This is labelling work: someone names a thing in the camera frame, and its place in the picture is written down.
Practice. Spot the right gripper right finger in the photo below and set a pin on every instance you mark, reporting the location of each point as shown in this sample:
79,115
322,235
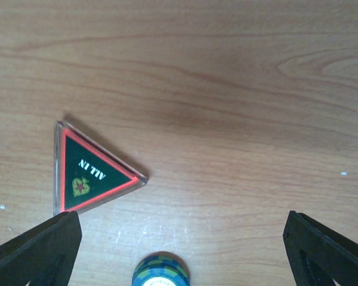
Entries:
318,255

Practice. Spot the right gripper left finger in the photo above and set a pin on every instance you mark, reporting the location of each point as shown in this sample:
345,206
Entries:
43,255

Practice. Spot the triangular all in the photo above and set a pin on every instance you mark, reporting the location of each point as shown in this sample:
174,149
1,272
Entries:
87,175

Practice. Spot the blue green chip stack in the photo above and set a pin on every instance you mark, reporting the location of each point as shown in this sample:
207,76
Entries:
161,268

